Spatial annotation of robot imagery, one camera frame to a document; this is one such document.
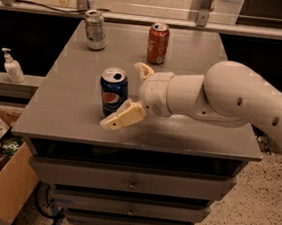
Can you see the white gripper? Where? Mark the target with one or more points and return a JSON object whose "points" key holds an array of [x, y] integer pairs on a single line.
{"points": [[153, 93]]}

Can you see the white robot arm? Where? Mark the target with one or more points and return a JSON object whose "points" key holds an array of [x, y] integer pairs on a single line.
{"points": [[229, 91]]}

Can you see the blue pepsi can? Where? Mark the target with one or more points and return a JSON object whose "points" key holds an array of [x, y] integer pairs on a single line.
{"points": [[114, 90]]}

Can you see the orange soda can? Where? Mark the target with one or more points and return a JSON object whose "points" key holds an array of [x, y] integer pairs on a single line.
{"points": [[157, 44]]}

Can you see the white pump soap bottle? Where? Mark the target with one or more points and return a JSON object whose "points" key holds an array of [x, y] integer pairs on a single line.
{"points": [[12, 67]]}

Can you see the grey drawer cabinet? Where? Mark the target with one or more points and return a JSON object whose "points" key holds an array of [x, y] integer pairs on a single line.
{"points": [[163, 171]]}

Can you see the silver soda can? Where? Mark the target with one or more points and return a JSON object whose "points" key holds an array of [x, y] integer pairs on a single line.
{"points": [[94, 27]]}

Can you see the green snack packet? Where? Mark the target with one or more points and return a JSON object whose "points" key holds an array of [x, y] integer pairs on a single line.
{"points": [[11, 147]]}

